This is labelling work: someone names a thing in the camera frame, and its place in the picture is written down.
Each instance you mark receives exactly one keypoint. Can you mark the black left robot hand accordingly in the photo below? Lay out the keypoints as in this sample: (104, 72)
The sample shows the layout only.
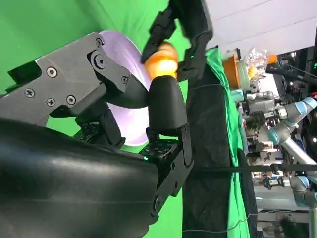
(198, 24)

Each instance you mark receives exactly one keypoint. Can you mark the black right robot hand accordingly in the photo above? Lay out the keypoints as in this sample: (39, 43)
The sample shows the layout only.
(62, 178)

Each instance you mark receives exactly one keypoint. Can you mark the orange and white toy bread roll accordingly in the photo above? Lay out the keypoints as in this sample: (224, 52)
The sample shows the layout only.
(161, 67)

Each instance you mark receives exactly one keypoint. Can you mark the orange container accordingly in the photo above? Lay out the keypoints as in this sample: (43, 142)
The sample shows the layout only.
(231, 72)

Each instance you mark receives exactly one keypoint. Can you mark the lilac plate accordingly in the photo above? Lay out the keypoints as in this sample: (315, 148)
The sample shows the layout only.
(133, 124)

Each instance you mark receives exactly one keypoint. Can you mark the black backdrop cloth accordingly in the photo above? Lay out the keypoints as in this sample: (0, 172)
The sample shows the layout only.
(210, 124)

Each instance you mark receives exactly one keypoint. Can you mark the green table cloth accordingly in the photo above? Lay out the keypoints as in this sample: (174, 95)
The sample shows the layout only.
(49, 19)

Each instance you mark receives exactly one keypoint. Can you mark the black horizontal rod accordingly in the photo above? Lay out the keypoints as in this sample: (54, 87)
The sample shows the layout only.
(247, 168)

